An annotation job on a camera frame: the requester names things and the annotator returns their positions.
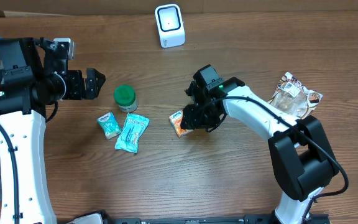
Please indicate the beige snack bag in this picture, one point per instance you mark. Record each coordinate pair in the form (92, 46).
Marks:
(292, 97)

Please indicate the teal flushable wipes pack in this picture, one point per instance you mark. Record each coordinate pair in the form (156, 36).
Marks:
(134, 127)

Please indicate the green lidded jar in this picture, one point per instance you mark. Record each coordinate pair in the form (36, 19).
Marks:
(126, 98)

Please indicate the green Kleenex Play tissue pack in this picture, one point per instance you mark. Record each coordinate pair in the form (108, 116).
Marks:
(109, 125)

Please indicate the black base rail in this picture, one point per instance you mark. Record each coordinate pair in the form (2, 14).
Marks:
(102, 217)

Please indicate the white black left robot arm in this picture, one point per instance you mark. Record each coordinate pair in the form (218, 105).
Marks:
(34, 74)

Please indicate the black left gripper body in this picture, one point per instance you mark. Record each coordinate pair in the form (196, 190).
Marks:
(75, 88)

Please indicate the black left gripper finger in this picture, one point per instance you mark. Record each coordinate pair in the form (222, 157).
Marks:
(94, 77)
(92, 91)

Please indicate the orange Kleenex tissue pack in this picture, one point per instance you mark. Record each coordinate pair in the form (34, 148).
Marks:
(175, 119)

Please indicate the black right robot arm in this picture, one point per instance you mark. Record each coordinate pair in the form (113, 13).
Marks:
(302, 159)

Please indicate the white barcode scanner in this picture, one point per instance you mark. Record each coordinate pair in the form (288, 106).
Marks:
(170, 25)

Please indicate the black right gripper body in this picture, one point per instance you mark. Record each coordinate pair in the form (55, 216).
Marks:
(204, 116)

